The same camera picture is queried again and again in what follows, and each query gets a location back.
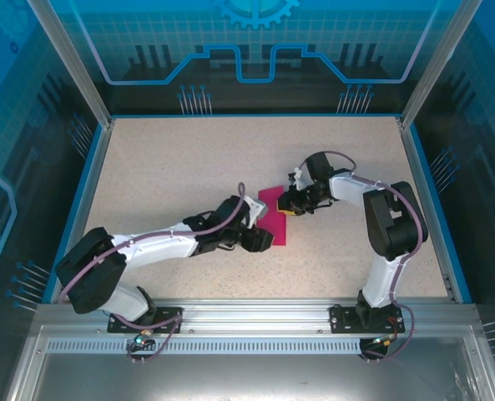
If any pink paper sheet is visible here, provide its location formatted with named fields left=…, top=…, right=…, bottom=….
left=255, top=185, right=290, bottom=247

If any steel tray panel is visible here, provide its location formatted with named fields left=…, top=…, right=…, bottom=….
left=4, top=325, right=495, bottom=401

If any slotted grey cable duct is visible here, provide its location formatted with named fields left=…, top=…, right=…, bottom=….
left=45, top=338, right=467, bottom=356

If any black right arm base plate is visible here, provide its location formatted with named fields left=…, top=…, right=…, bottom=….
left=329, top=304, right=406, bottom=334

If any aluminium side rail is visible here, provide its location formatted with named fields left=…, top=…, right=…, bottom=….
left=397, top=116, right=461, bottom=302
left=48, top=119, right=117, bottom=304

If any cable connector with green light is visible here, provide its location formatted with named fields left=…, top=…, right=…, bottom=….
left=133, top=329, right=154, bottom=348

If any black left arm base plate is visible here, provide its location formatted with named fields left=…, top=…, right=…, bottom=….
left=107, top=306, right=184, bottom=334

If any cable connector with orange tip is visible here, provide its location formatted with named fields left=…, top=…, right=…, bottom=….
left=371, top=333, right=399, bottom=348

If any aluminium frame post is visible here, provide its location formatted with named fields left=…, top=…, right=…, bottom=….
left=26, top=0, right=115, bottom=129
left=399, top=0, right=484, bottom=130

